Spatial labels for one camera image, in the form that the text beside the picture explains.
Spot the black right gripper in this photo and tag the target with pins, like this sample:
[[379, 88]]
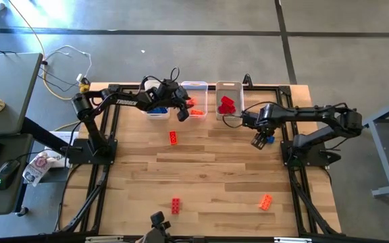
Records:
[[262, 118]]

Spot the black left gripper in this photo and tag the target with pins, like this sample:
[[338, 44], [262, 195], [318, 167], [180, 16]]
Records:
[[171, 94]]

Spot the blue toy building block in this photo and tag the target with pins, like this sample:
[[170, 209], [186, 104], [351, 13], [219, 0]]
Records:
[[271, 139], [152, 111], [162, 110]]

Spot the orange toy building block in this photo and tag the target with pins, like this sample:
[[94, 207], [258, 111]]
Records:
[[193, 101], [197, 112], [265, 202]]

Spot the red toy building block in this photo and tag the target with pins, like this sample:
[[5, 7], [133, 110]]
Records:
[[226, 109], [175, 206], [227, 100]]

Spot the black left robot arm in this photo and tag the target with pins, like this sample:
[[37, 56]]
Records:
[[127, 102]]

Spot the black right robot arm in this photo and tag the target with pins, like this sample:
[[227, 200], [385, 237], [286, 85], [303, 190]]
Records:
[[309, 114]]

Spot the clear plastic bin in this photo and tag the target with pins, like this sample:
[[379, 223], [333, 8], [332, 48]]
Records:
[[201, 91]]

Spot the white plastic bin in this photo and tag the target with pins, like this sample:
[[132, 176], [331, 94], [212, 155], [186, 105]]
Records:
[[157, 117], [238, 101]]

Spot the orange-red toy building block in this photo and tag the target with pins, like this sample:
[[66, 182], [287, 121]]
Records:
[[173, 137]]

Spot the yellow plug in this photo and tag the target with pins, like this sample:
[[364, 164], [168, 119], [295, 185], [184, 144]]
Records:
[[84, 88]]

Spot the white power adapter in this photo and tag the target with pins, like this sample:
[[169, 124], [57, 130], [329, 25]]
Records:
[[80, 78]]

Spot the grey metal table stand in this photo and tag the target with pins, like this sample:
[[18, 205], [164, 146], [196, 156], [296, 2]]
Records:
[[385, 162]]

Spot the white cardboard box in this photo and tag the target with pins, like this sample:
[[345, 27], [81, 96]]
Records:
[[63, 136]]

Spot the black desk leg bar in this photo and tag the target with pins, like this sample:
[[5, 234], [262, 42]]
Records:
[[42, 135]]

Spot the white printed snack bag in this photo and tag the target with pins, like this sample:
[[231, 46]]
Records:
[[37, 168]]

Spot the light grey desk top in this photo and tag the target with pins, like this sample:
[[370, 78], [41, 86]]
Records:
[[8, 74]]

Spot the black computer mouse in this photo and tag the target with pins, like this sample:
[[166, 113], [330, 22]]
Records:
[[7, 173]]

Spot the black desk caster wheel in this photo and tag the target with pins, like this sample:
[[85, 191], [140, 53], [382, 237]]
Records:
[[22, 212]]

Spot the dark grey desk top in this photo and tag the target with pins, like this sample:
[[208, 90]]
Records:
[[8, 202]]

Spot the black aluminium table frame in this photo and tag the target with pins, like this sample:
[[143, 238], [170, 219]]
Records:
[[282, 89]]

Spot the black frame bracket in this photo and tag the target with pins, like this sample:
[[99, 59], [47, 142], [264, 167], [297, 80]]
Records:
[[247, 81]]

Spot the black diagonal frame strut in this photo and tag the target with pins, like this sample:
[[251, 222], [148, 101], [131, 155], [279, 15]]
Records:
[[311, 207], [90, 202]]

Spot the silver metal bracket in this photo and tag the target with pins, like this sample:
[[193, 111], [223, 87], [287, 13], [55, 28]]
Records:
[[103, 239], [292, 240]]

